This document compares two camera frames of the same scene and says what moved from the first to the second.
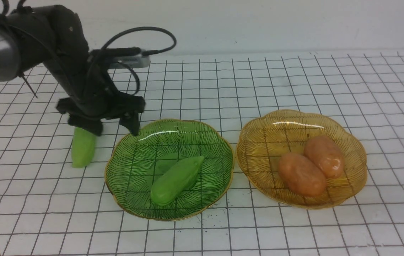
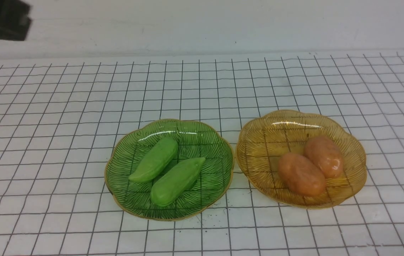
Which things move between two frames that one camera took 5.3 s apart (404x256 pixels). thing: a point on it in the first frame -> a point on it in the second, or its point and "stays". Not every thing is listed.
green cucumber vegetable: [176, 180] stays
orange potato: [301, 174] stays
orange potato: [326, 154] stays
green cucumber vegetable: [83, 147] -> [160, 155]
